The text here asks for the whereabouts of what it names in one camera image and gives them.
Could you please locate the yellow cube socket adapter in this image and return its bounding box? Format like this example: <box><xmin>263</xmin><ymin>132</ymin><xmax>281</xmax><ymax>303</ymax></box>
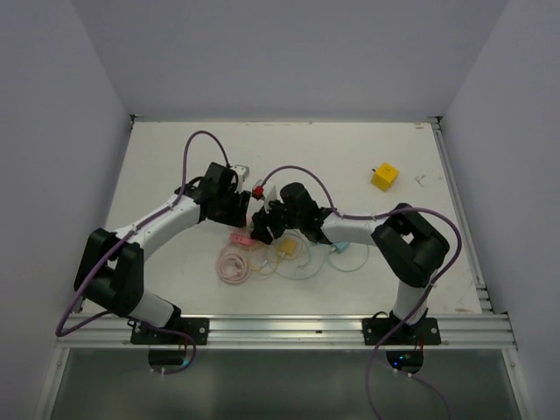
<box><xmin>371</xmin><ymin>162</ymin><xmax>399</xmax><ymax>192</ymax></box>

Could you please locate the pink socket adapter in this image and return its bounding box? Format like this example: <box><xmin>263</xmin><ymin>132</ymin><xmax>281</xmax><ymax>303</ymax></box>
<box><xmin>230</xmin><ymin>233</ymin><xmax>256</xmax><ymax>247</ymax></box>

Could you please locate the right black mount plate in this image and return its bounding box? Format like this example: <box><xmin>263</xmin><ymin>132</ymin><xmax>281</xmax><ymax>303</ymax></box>
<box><xmin>361</xmin><ymin>311</ymin><xmax>442</xmax><ymax>346</ymax></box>

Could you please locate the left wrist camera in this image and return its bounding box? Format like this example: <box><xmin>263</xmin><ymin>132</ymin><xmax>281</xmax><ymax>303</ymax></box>
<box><xmin>232</xmin><ymin>164</ymin><xmax>250</xmax><ymax>193</ymax></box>

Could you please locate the yellow charger plug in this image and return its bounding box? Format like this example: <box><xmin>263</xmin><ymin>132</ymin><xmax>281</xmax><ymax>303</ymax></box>
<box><xmin>278</xmin><ymin>237</ymin><xmax>298</xmax><ymax>257</ymax></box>

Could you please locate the pink cable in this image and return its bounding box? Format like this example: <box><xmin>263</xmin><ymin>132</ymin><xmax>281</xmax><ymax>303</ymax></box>
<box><xmin>217</xmin><ymin>244</ymin><xmax>253</xmax><ymax>285</ymax></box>

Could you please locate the light blue charger plug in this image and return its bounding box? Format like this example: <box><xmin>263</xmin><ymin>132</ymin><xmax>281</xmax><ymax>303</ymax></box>
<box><xmin>331</xmin><ymin>241</ymin><xmax>350</xmax><ymax>254</ymax></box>

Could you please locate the black mount plate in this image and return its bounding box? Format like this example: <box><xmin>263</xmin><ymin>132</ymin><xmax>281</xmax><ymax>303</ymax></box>
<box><xmin>127</xmin><ymin>316</ymin><xmax>210</xmax><ymax>346</ymax></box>
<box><xmin>361</xmin><ymin>311</ymin><xmax>442</xmax><ymax>346</ymax></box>

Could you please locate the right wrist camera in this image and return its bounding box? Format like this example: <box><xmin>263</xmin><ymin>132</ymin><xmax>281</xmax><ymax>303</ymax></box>
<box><xmin>251</xmin><ymin>179</ymin><xmax>278</xmax><ymax>212</ymax></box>

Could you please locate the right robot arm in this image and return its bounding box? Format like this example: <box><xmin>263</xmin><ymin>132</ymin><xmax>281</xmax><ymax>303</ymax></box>
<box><xmin>251</xmin><ymin>182</ymin><xmax>450</xmax><ymax>344</ymax></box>

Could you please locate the left black mount plate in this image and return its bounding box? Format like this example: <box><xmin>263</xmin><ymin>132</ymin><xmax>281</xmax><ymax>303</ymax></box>
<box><xmin>127</xmin><ymin>316</ymin><xmax>210</xmax><ymax>346</ymax></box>

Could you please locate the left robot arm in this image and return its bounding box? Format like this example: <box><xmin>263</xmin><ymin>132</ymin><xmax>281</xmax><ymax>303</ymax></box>
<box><xmin>73</xmin><ymin>162</ymin><xmax>251</xmax><ymax>345</ymax></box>

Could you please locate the light blue cable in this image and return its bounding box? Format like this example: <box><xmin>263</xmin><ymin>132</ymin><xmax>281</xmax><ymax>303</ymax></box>
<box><xmin>273</xmin><ymin>238</ymin><xmax>372</xmax><ymax>281</ymax></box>

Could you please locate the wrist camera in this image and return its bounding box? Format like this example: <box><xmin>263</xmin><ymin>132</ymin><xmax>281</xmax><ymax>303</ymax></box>
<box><xmin>232</xmin><ymin>164</ymin><xmax>250</xmax><ymax>193</ymax></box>
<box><xmin>251</xmin><ymin>179</ymin><xmax>278</xmax><ymax>212</ymax></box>

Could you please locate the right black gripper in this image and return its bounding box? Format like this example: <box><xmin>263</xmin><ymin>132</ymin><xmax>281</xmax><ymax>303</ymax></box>
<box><xmin>251</xmin><ymin>193</ymin><xmax>304</xmax><ymax>245</ymax></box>

